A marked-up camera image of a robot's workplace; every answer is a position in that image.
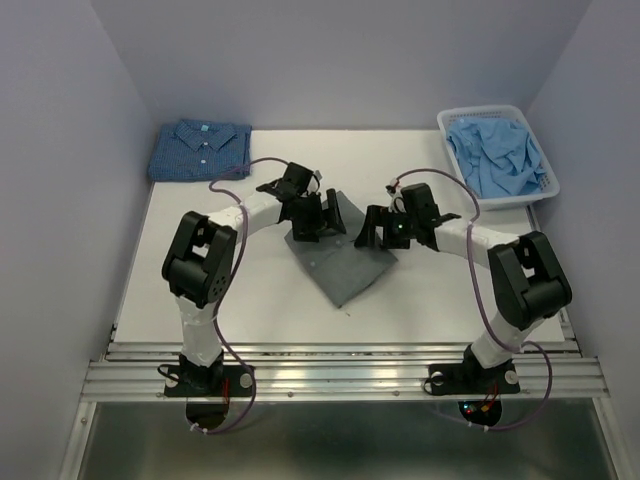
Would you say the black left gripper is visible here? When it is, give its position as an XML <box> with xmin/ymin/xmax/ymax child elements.
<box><xmin>291</xmin><ymin>188</ymin><xmax>344</xmax><ymax>241</ymax></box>

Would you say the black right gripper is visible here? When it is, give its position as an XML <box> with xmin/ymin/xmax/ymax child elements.
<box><xmin>352</xmin><ymin>204</ymin><xmax>418</xmax><ymax>248</ymax></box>

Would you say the grey long sleeve shirt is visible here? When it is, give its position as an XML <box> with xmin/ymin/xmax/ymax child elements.
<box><xmin>284</xmin><ymin>191</ymin><xmax>398</xmax><ymax>308</ymax></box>

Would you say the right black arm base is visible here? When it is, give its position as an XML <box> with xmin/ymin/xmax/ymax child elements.
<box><xmin>422</xmin><ymin>361</ymin><xmax>521</xmax><ymax>397</ymax></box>

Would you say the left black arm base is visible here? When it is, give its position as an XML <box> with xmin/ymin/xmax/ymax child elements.
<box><xmin>157</xmin><ymin>364</ymin><xmax>253</xmax><ymax>398</ymax></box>

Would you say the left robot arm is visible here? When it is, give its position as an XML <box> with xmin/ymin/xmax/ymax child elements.
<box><xmin>161</xmin><ymin>162</ymin><xmax>346</xmax><ymax>394</ymax></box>

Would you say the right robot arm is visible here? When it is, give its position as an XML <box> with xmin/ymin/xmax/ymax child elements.
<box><xmin>355</xmin><ymin>182</ymin><xmax>572</xmax><ymax>390</ymax></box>

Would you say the light blue crumpled shirt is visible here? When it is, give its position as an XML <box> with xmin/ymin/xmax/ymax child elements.
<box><xmin>446</xmin><ymin>117</ymin><xmax>546</xmax><ymax>199</ymax></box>

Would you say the white plastic laundry basket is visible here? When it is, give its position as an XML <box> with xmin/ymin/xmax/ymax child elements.
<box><xmin>437</xmin><ymin>105</ymin><xmax>560</xmax><ymax>210</ymax></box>

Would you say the folded blue checked shirt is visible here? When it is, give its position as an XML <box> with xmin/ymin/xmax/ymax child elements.
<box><xmin>148</xmin><ymin>119</ymin><xmax>252</xmax><ymax>183</ymax></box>

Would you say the aluminium mounting rail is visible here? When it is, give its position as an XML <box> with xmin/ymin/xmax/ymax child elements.
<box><xmin>81</xmin><ymin>339</ymin><xmax>610</xmax><ymax>402</ymax></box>

